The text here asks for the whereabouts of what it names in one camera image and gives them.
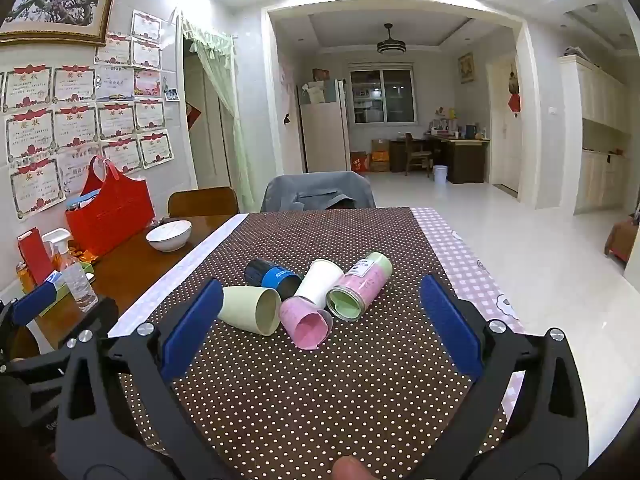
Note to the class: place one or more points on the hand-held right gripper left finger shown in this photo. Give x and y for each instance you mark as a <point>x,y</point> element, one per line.
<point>192,332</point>

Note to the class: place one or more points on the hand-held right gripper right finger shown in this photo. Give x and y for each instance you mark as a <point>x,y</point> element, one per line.
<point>450,332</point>

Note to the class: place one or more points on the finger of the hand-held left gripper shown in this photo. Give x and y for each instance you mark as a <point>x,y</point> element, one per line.
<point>32,304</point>
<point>97,315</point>

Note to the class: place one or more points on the pale green cup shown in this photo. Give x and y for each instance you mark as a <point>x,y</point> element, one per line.
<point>245,307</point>

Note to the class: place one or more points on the black and blue cup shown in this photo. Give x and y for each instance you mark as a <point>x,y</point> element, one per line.
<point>272,276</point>

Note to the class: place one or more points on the green cup with pink label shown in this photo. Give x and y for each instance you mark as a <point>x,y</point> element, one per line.
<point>362,280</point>

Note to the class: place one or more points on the white cup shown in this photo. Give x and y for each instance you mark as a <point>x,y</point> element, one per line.
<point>320,280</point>

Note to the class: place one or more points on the person's right hand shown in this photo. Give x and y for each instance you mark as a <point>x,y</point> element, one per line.
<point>352,469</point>

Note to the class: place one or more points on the orange bottle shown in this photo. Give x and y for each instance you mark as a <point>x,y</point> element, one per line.
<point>22,277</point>

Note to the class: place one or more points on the clear spray bottle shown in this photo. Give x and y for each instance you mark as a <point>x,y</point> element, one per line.
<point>80,287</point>
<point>60,252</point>

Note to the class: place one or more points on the orange snack packets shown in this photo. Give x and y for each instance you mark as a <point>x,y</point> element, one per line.
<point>86,255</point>

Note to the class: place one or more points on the pink checked tablecloth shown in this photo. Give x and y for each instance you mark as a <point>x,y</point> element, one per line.
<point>465,270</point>

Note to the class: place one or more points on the white bowl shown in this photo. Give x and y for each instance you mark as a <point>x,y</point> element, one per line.
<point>169,235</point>

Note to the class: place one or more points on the red bag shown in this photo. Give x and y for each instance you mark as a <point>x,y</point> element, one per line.
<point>115,215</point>

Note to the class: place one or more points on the brown dotted tablecloth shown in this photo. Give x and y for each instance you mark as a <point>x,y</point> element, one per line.
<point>300,390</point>

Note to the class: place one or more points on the brown wooden chair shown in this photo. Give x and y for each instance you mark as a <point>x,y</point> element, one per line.
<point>202,201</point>

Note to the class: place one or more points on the white trash bin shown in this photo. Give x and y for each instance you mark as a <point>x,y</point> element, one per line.
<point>440,175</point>

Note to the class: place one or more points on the dark wooden desk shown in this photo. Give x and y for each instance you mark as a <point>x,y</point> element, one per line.
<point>467,160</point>

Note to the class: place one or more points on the dark wooden chair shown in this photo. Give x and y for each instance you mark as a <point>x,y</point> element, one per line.
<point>416,155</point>

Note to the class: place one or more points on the grey jacket on chair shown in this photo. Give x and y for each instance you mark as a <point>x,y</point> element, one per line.
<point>310,190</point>

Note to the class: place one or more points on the white door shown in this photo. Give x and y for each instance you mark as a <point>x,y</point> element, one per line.
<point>502,150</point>

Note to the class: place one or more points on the orange cardboard box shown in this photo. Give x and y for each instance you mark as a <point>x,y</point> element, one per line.
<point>380,155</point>

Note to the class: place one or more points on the red and white cardboard box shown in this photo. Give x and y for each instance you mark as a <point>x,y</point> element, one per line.
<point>359,162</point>

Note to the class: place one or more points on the reddish brown furniture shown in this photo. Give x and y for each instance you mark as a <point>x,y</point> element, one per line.
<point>624,242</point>

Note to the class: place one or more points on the white refrigerator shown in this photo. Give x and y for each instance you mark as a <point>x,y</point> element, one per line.
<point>322,135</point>

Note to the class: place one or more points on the red hanging decoration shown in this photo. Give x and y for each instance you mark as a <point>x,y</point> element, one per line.
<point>514,100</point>

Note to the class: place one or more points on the window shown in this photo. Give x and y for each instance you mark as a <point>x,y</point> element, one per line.
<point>382,92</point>

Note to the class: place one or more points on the pale green curtain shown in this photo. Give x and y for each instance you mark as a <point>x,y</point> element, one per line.
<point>220,70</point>

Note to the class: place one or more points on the small framed picture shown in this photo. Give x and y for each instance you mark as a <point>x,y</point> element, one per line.
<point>466,67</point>

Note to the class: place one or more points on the round ceiling lamp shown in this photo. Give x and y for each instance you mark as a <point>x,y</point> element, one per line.
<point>391,46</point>

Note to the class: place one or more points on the group of wall certificates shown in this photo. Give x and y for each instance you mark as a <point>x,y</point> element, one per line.
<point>75,120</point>

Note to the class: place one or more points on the white wall cabinet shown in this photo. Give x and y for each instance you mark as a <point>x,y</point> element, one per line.
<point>600,160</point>

